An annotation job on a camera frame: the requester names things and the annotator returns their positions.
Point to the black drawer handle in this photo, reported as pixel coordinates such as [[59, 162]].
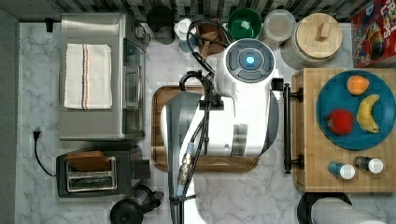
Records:
[[287, 96]]

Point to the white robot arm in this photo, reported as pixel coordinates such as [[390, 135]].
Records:
[[231, 112]]

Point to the wooden serving tray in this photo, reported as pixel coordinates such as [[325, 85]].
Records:
[[206, 164]]

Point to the wooden box with scoop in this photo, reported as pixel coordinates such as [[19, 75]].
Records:
[[211, 39]]

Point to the white capped blue bottle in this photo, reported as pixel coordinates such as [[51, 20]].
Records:
[[181, 29]]

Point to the green mug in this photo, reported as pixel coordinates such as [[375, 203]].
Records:
[[244, 23]]

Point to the dark grey cup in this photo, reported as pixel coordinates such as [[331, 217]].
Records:
[[161, 22]]

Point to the silver toaster oven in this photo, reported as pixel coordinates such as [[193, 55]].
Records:
[[125, 119]]

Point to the white striped dish towel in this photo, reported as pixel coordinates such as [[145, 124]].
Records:
[[88, 77]]

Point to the clear lidded glass jar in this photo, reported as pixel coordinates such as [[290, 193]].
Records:
[[277, 27]]

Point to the brown toast slice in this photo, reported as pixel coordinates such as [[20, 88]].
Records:
[[88, 161]]

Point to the black slot toaster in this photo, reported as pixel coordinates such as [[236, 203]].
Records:
[[127, 170]]

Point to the canister with wooden lid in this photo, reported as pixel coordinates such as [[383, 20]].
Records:
[[314, 41]]

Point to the red apple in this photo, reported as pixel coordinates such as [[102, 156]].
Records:
[[340, 121]]

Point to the paper towel roll holder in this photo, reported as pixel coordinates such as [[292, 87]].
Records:
[[331, 208]]

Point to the blue plate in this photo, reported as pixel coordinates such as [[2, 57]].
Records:
[[335, 95]]

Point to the blue shaker white cap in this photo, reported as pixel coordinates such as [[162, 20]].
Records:
[[344, 170]]

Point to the orange fruit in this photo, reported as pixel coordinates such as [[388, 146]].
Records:
[[357, 85]]

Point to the yellow banana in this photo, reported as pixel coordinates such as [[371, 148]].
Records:
[[365, 117]]

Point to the dark shaker white cap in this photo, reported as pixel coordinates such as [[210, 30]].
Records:
[[373, 165]]

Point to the red cereal box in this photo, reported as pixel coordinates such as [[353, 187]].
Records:
[[374, 35]]

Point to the black wall outlet plug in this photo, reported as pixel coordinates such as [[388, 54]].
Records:
[[49, 24]]

